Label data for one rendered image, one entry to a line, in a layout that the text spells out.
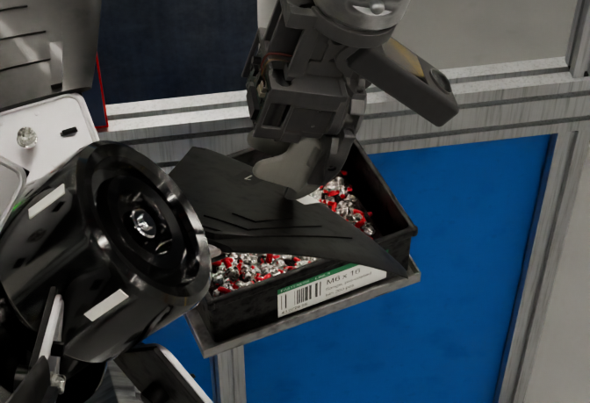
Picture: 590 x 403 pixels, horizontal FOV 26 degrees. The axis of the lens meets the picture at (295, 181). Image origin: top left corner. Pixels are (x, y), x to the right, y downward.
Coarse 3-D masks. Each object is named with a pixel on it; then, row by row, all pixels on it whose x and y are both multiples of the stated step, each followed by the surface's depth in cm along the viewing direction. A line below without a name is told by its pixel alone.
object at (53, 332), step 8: (56, 296) 73; (56, 304) 72; (56, 312) 72; (48, 320) 71; (56, 320) 71; (48, 328) 70; (56, 328) 73; (48, 336) 70; (56, 336) 74; (48, 344) 70; (40, 352) 69; (48, 352) 69; (48, 360) 71; (56, 360) 76; (56, 368) 77
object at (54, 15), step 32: (0, 0) 89; (32, 0) 90; (64, 0) 91; (96, 0) 92; (0, 32) 88; (32, 32) 88; (64, 32) 89; (96, 32) 90; (0, 64) 87; (32, 64) 87; (64, 64) 87; (0, 96) 85; (32, 96) 86
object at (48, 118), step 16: (64, 96) 86; (80, 96) 86; (0, 112) 85; (16, 112) 85; (32, 112) 86; (48, 112) 86; (64, 112) 86; (80, 112) 86; (0, 128) 85; (16, 128) 85; (32, 128) 85; (48, 128) 85; (64, 128) 85; (80, 128) 85; (0, 144) 84; (16, 144) 84; (48, 144) 84; (64, 144) 84; (80, 144) 84; (16, 160) 83; (32, 160) 83; (48, 160) 84; (32, 176) 83
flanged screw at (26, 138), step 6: (24, 126) 83; (18, 132) 83; (24, 132) 83; (30, 132) 83; (18, 138) 83; (24, 138) 83; (30, 138) 83; (36, 138) 83; (18, 144) 83; (24, 144) 83; (30, 144) 83
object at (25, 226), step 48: (96, 144) 78; (48, 192) 76; (96, 192) 77; (144, 192) 80; (0, 240) 77; (48, 240) 74; (96, 240) 73; (144, 240) 78; (192, 240) 82; (0, 288) 76; (48, 288) 75; (96, 288) 74; (144, 288) 74; (192, 288) 78; (0, 336) 78; (96, 336) 76; (144, 336) 78; (0, 384) 77; (96, 384) 84
